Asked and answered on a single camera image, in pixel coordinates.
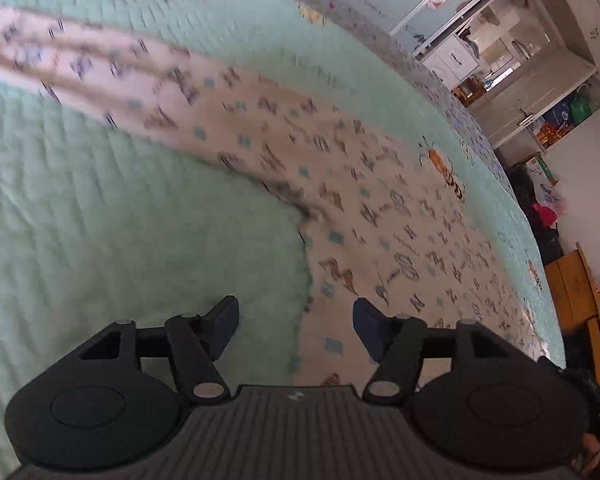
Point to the green bag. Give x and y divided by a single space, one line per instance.
580 107

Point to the white plastic bag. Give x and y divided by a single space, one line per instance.
551 195

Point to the orange packets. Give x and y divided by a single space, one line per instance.
550 135

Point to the green bee-print quilt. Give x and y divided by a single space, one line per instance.
105 235

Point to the blue bag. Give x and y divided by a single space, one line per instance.
559 116

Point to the red cloth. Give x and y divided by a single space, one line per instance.
544 214

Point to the cream letter-print shirt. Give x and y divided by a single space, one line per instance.
330 185

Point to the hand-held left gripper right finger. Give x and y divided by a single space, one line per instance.
366 327

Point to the white door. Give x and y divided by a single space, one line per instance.
545 80

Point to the green white carton box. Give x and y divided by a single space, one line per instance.
542 170

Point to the wooden chair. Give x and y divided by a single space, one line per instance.
470 90

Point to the black chair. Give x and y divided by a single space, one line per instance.
547 245

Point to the white drawer cabinet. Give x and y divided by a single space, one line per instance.
452 62

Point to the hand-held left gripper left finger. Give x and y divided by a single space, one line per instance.
225 325

